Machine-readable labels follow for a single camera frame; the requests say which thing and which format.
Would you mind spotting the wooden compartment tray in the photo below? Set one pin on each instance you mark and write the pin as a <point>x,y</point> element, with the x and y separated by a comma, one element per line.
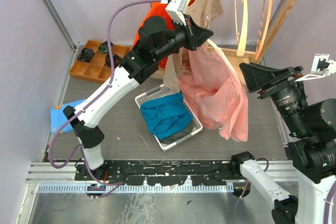
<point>94,71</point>

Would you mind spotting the blue patterned cloth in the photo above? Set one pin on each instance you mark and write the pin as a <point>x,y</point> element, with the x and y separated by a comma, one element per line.
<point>57,117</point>

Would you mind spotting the beige t shirt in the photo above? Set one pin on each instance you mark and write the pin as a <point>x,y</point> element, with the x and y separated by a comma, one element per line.
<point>179,63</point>

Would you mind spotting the rolled dark sock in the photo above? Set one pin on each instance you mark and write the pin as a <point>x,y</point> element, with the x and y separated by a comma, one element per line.
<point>86,55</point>

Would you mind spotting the cream wooden hanger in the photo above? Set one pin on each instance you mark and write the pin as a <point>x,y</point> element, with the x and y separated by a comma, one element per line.
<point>241,36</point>

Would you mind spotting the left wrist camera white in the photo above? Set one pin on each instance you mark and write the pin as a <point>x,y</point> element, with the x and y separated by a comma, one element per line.
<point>175,9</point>

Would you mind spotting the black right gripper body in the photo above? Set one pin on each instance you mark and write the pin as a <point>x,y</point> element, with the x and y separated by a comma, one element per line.
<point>294,75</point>

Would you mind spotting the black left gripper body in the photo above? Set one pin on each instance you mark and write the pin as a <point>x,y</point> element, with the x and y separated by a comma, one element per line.
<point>189,32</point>

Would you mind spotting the white slotted cable duct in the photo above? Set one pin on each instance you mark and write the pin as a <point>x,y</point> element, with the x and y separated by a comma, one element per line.
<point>72,188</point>

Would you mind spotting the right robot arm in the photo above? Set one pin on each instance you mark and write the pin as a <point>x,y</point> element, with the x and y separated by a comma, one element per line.
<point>312,151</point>

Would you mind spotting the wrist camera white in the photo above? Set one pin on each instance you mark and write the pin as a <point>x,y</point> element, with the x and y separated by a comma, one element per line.
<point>175,9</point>
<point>322,67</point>

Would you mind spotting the pink t shirt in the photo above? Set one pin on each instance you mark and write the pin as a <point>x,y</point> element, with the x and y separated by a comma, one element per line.
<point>216,94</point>

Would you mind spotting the rolled black sock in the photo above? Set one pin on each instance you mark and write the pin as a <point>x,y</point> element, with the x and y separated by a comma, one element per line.
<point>116,60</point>

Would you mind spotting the dark grey t shirt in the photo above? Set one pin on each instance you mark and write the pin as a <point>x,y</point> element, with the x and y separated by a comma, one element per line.
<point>178,135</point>

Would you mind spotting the orange wavy metal hanger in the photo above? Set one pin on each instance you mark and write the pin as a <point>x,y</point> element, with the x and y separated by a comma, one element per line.
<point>263,26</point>

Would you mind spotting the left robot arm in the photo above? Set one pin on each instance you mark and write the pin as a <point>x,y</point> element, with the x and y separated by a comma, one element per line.
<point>85,117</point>

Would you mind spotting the teal blue t shirt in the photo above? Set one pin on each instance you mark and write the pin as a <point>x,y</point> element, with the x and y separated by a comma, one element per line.
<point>166,115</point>

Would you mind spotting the rolled green sock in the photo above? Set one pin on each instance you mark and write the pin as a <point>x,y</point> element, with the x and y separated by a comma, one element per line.
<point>103,48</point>

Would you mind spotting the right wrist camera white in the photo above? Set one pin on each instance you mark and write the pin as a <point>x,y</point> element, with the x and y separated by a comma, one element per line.
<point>322,67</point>

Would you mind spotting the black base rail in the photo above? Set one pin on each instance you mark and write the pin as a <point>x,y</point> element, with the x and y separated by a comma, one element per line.
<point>164,173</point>

